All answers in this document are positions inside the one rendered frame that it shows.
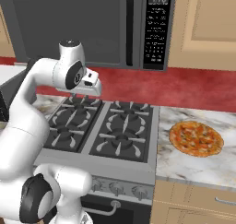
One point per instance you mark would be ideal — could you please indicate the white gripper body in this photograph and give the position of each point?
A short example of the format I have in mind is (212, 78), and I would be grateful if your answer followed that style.
(92, 90)

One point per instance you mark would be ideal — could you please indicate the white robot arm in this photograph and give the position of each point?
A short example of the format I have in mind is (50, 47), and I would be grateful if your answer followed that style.
(24, 132)

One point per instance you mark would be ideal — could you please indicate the grey microwave door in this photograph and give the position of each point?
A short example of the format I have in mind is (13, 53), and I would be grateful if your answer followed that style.
(67, 21)

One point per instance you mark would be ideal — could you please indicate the grey microwave oven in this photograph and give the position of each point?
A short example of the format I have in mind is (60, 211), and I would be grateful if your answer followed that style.
(155, 28)

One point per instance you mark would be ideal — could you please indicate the black oven door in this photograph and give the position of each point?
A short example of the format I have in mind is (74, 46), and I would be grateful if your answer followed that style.
(138, 214)

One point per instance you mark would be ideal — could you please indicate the beige base cupboard door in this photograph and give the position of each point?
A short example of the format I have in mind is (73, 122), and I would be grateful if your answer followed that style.
(172, 218)

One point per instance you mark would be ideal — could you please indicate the grey stove with black hob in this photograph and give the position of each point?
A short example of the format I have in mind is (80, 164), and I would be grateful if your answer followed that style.
(123, 166)

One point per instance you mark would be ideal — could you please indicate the grey stove knob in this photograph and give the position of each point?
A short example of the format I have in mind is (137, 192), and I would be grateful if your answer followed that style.
(139, 193)
(97, 184)
(116, 189)

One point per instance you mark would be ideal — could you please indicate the round pizza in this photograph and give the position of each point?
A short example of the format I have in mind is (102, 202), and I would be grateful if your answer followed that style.
(196, 138)

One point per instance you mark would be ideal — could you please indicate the beige drawer front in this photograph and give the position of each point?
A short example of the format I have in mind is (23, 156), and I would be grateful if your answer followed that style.
(184, 195)

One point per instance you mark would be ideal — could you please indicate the beige wall cupboard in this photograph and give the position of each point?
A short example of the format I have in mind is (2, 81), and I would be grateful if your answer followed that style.
(5, 40)

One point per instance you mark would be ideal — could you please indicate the beige wall cupboard door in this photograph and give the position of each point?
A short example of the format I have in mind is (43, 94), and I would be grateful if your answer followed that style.
(204, 25)

